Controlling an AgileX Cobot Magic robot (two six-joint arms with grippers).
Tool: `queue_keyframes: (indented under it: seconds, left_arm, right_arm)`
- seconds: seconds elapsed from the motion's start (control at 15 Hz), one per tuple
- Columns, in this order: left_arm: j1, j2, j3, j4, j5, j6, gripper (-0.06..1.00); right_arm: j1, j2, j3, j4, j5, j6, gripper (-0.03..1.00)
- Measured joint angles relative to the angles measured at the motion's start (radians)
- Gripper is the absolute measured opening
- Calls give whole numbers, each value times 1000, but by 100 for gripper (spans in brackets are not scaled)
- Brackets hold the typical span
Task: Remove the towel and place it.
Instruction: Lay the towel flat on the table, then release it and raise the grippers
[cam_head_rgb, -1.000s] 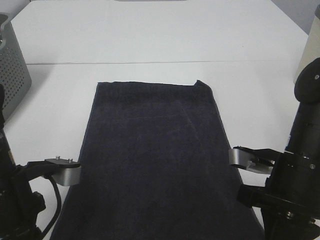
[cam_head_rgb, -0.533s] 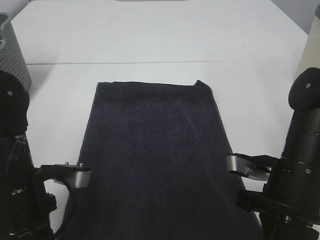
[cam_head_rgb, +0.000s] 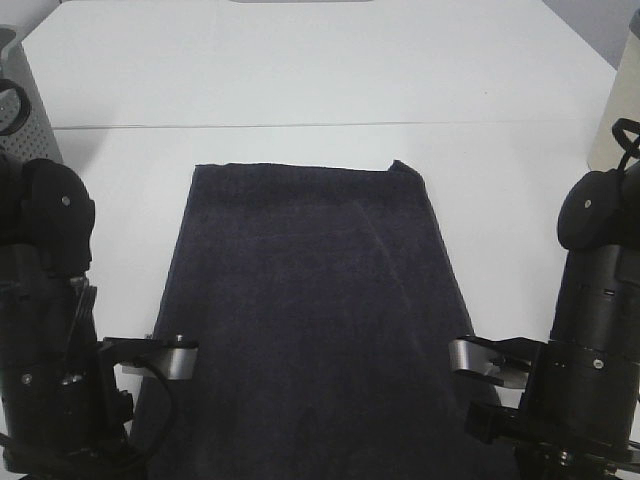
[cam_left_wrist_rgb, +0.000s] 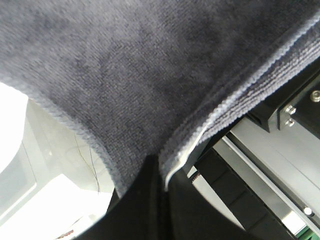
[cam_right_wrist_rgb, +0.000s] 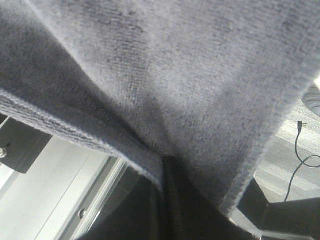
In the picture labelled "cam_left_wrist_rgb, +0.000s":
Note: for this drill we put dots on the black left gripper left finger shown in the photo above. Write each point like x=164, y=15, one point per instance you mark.
x=142, y=213

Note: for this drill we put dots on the aluminium frame rail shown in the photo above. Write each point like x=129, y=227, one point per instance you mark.
x=279, y=140

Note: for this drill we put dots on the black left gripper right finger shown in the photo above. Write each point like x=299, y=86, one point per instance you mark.
x=189, y=216

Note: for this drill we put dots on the dark navy towel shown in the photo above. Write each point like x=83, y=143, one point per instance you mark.
x=153, y=77

